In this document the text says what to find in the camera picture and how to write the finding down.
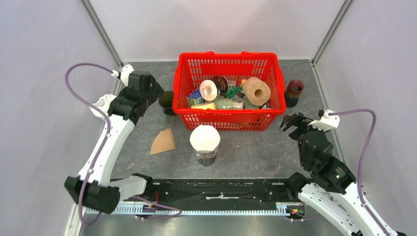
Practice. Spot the brown paper coffee filter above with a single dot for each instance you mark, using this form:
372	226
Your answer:
164	141

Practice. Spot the brown toilet paper roll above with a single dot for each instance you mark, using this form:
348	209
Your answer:
256	91

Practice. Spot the white plastic bag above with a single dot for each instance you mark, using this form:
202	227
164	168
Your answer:
103	105

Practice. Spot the white cable duct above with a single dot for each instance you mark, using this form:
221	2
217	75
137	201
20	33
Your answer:
141	209

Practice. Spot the green crumpled wrapper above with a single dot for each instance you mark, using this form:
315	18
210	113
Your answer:
232	91

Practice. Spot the blue packaged sponge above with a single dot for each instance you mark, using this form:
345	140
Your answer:
194	98

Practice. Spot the clear glass dripper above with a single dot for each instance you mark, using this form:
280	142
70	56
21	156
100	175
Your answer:
206	154

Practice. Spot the black mounting rail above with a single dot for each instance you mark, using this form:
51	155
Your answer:
219	193

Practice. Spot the dark green glass dripper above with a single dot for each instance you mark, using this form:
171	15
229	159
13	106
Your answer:
166	102

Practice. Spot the white paper coffee filter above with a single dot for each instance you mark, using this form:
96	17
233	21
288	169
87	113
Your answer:
205	138

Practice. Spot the red plastic shopping basket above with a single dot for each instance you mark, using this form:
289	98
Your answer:
194	67

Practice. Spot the green lotion bottle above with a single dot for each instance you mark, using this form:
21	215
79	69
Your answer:
228	104

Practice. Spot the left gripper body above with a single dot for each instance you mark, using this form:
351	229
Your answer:
155	91

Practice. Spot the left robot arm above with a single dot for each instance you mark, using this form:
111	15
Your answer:
92	186

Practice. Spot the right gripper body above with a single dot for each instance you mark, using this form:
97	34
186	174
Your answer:
303	123

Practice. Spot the yellow sponge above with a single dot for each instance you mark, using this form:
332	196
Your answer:
204	106

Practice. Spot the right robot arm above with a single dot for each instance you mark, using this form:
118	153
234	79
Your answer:
334	191

